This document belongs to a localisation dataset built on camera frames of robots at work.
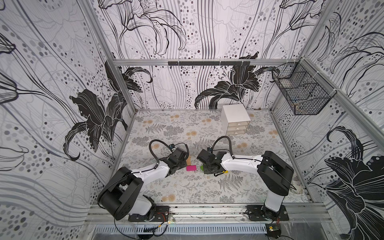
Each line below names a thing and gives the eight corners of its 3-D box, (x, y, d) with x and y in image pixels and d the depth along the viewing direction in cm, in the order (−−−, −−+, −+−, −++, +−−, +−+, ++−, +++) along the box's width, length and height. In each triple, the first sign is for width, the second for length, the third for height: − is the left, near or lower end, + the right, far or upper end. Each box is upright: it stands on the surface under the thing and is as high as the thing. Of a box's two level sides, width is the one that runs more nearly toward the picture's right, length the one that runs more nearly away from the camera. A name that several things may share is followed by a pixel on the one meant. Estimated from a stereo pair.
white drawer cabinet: (223, 135, 105) (225, 123, 94) (219, 107, 123) (221, 94, 112) (247, 135, 105) (253, 123, 94) (240, 107, 123) (243, 94, 112)
